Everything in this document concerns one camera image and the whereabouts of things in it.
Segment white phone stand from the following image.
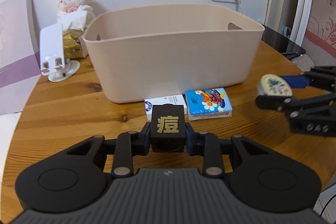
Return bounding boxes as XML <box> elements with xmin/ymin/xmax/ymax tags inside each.
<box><xmin>39</xmin><ymin>23</ymin><xmax>80</xmax><ymax>83</ymax></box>

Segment pink purple headboard panel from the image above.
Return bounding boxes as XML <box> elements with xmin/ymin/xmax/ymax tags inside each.
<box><xmin>0</xmin><ymin>0</ymin><xmax>41</xmax><ymax>115</ymax></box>

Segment white bed sheet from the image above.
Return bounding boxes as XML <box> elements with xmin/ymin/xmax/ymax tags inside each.
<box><xmin>0</xmin><ymin>112</ymin><xmax>23</xmax><ymax>188</ymax></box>

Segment gold tissue box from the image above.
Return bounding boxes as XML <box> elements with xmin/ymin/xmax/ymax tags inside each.
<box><xmin>63</xmin><ymin>30</ymin><xmax>88</xmax><ymax>60</ymax></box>

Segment blue cartoon tissue pack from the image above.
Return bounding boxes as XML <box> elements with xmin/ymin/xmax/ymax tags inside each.
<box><xmin>185</xmin><ymin>88</ymin><xmax>232</xmax><ymax>121</ymax></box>

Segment round decorated tin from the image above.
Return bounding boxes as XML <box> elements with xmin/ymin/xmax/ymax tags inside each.
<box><xmin>257</xmin><ymin>74</ymin><xmax>293</xmax><ymax>97</ymax></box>

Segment white plug with cable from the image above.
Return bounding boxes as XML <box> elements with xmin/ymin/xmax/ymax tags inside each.
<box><xmin>235</xmin><ymin>0</ymin><xmax>244</xmax><ymax>14</ymax></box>

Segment black box gold character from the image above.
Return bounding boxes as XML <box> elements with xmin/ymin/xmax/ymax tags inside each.
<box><xmin>150</xmin><ymin>104</ymin><xmax>186</xmax><ymax>153</ymax></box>

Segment white blue tissue pack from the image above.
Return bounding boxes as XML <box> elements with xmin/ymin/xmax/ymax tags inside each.
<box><xmin>144</xmin><ymin>94</ymin><xmax>187</xmax><ymax>121</ymax></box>

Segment white plush lamb toy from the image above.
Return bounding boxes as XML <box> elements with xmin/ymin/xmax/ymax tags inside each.
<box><xmin>58</xmin><ymin>0</ymin><xmax>96</xmax><ymax>33</ymax></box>

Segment beige plastic storage basket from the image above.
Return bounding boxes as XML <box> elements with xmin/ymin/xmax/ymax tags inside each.
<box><xmin>83</xmin><ymin>4</ymin><xmax>264</xmax><ymax>103</ymax></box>

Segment black glass side table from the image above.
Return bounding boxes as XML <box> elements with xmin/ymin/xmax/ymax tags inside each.
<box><xmin>262</xmin><ymin>26</ymin><xmax>306</xmax><ymax>60</ymax></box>

